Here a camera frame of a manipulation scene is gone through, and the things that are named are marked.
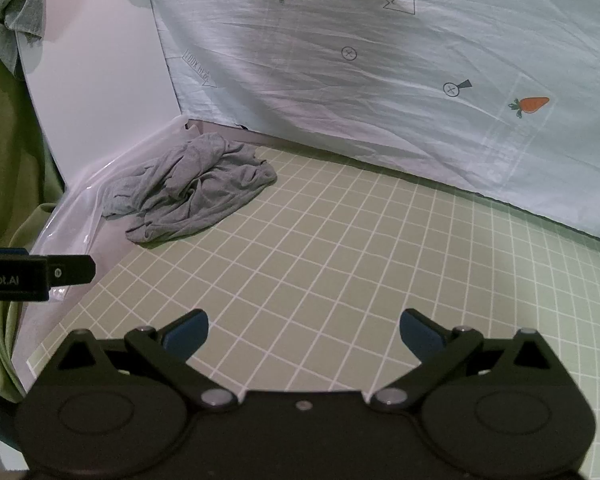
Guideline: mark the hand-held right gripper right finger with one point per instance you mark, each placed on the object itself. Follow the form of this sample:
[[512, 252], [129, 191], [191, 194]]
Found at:
[[420, 332]]

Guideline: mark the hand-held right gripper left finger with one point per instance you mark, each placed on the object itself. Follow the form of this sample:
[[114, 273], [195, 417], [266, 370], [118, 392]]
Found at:
[[187, 332]]

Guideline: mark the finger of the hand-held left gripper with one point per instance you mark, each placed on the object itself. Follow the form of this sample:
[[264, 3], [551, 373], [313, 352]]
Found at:
[[72, 271]]

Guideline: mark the grey zip hoodie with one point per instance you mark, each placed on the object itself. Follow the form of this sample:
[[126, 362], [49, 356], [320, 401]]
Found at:
[[190, 195]]

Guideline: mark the green grid mat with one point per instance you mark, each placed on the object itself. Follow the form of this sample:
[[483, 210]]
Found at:
[[330, 260]]

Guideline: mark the white board panel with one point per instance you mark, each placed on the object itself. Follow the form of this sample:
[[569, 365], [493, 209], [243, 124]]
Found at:
[[95, 85]]

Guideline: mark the pale carrot print sheet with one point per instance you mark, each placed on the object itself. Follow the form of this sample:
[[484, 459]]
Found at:
[[380, 60]]

